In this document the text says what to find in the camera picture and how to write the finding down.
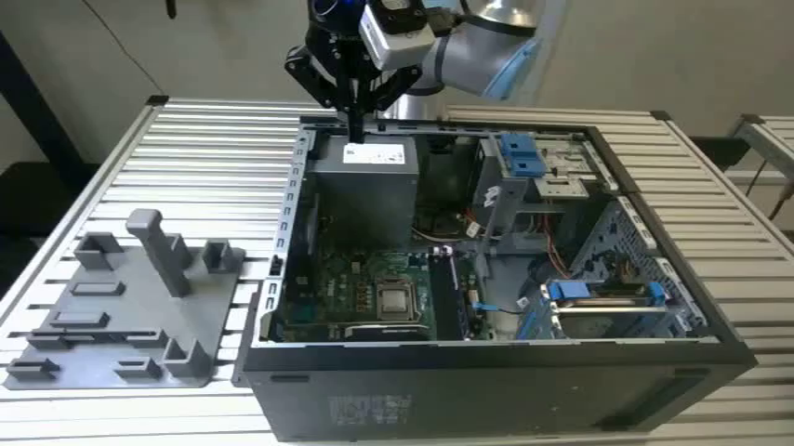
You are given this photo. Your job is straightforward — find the small black box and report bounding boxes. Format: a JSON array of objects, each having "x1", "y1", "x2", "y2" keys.
[{"x1": 688, "y1": 136, "x2": 751, "y2": 174}]

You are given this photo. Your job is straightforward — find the gray metal drive cage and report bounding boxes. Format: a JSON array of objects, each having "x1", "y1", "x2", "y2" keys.
[{"x1": 469, "y1": 132, "x2": 615, "y2": 255}]

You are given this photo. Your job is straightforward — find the black open PC case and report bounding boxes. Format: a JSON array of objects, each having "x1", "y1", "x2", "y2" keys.
[{"x1": 232, "y1": 114, "x2": 759, "y2": 442}]

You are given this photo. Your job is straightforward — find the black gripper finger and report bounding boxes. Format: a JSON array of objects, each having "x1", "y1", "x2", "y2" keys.
[
  {"x1": 284, "y1": 43, "x2": 359, "y2": 143},
  {"x1": 356, "y1": 63, "x2": 421, "y2": 143}
]

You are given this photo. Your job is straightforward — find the CPU socket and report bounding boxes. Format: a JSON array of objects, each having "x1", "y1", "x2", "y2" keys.
[{"x1": 369, "y1": 276, "x2": 420, "y2": 322}]

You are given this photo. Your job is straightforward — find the blue plastic drive latch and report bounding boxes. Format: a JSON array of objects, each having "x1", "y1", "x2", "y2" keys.
[{"x1": 499, "y1": 132, "x2": 547, "y2": 180}]

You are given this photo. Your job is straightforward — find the orange wire pair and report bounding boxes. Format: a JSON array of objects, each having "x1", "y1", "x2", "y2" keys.
[{"x1": 537, "y1": 211, "x2": 569, "y2": 280}]

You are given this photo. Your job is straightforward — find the black slanted stand bar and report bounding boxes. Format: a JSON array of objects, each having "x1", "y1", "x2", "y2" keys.
[{"x1": 0, "y1": 30, "x2": 85, "y2": 174}]

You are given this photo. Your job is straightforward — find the gray power supply unit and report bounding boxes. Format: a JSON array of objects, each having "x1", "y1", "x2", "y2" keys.
[{"x1": 307, "y1": 134, "x2": 423, "y2": 250}]

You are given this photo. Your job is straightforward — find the black camera cable plug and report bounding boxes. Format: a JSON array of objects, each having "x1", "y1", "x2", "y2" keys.
[{"x1": 427, "y1": 0, "x2": 473, "y2": 39}]

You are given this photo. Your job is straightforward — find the silver CPU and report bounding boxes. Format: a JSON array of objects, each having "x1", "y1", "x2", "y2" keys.
[{"x1": 377, "y1": 287, "x2": 413, "y2": 313}]

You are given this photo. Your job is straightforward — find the black graphics card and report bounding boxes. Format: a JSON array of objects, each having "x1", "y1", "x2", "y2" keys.
[{"x1": 343, "y1": 323, "x2": 431, "y2": 342}]

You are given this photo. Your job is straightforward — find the metal slat side table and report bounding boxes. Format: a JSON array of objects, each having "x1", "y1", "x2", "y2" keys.
[{"x1": 723, "y1": 113, "x2": 794, "y2": 187}]

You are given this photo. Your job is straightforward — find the gray plastic parts rack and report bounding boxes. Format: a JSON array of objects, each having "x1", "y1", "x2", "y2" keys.
[{"x1": 2, "y1": 207, "x2": 249, "y2": 390}]

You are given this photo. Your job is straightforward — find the black RAM slot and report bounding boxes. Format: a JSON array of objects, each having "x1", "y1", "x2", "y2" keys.
[
  {"x1": 445, "y1": 254, "x2": 464, "y2": 340},
  {"x1": 431, "y1": 254, "x2": 449, "y2": 340},
  {"x1": 437, "y1": 254, "x2": 456, "y2": 340}
]

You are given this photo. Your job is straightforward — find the green motherboard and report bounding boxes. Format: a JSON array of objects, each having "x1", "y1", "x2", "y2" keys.
[{"x1": 272, "y1": 248, "x2": 497, "y2": 343}]

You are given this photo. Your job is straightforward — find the black furniture piece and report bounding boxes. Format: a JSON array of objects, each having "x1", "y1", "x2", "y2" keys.
[{"x1": 0, "y1": 161, "x2": 97, "y2": 289}]

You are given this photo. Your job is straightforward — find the hard disk in blue carrier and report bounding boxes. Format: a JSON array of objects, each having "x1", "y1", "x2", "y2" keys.
[{"x1": 513, "y1": 278, "x2": 680, "y2": 340}]

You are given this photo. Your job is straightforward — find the white yellow wire bundle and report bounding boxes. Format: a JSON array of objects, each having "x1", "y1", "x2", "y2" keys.
[{"x1": 412, "y1": 211, "x2": 497, "y2": 243}]

